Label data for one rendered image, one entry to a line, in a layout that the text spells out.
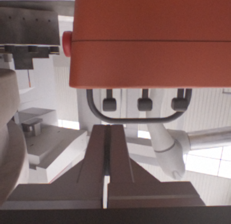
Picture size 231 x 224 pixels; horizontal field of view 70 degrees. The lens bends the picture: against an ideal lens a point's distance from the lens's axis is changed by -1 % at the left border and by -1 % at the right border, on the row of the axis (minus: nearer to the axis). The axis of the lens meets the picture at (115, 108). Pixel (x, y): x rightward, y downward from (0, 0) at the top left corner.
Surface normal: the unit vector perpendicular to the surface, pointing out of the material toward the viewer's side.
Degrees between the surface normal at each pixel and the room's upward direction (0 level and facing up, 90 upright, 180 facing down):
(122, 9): 97
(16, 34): 90
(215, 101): 90
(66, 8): 71
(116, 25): 97
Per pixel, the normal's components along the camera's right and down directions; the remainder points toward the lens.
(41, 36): 0.40, 0.24
